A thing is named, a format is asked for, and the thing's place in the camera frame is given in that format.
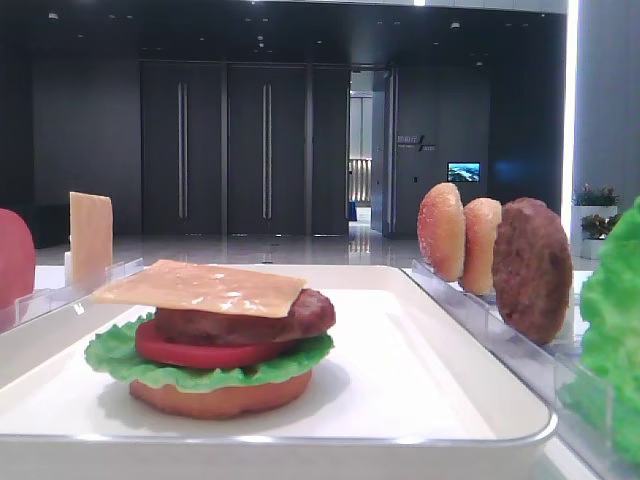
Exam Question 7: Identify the clear left acrylic rail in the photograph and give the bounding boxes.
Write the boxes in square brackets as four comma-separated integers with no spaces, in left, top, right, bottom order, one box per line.
[1,258,144,333]

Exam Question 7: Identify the sesame bun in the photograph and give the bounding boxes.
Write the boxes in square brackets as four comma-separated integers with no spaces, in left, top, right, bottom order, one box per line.
[461,198,502,295]
[417,182,465,282]

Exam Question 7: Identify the green lettuce in burger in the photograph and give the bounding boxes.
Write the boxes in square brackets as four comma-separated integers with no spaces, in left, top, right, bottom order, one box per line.
[84,312,334,393]

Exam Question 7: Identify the sesame top bun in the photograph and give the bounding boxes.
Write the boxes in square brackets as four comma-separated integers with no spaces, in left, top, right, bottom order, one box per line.
[417,182,465,282]

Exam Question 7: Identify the standing orange cheese slice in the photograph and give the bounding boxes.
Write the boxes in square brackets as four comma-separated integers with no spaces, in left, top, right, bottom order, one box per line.
[69,191,113,283]

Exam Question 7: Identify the standing brown meat patty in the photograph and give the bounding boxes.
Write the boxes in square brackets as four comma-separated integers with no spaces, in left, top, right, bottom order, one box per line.
[492,197,573,345]

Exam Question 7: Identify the orange cheese slice on burger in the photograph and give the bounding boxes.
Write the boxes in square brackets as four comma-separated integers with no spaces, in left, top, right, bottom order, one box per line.
[91,260,306,318]

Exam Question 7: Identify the standing green lettuce leaf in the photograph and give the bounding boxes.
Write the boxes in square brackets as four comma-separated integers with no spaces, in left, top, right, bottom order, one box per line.
[559,202,639,465]

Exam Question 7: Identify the potted plants in white planter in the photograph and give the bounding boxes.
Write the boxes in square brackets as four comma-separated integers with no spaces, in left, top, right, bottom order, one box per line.
[570,184,619,259]

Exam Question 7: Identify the wall mounted display screen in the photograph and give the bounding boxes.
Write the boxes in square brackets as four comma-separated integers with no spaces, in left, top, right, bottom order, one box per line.
[447,162,480,183]

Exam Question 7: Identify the white rectangular serving tray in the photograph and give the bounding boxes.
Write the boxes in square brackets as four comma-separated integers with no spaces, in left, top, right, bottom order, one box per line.
[1,265,557,479]

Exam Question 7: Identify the standing red tomato slice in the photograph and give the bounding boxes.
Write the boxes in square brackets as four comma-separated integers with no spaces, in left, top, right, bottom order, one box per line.
[0,209,36,309]

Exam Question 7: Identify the clear right acrylic rail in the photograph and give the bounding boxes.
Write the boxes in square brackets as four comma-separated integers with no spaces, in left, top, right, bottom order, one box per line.
[411,260,639,479]

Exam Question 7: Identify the clear acrylic rail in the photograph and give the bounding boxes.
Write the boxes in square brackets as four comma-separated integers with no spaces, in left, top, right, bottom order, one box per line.
[411,260,639,479]
[1,258,144,333]

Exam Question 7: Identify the red tomato slice in burger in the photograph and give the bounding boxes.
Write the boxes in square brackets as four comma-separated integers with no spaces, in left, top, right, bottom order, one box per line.
[135,320,298,369]

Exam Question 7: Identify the brown meat patty in burger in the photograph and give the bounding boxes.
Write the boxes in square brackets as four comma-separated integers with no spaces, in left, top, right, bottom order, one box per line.
[154,289,336,345]

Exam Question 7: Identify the burger bottom bun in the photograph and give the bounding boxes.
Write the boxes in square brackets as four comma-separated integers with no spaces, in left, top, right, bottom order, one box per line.
[129,371,312,420]

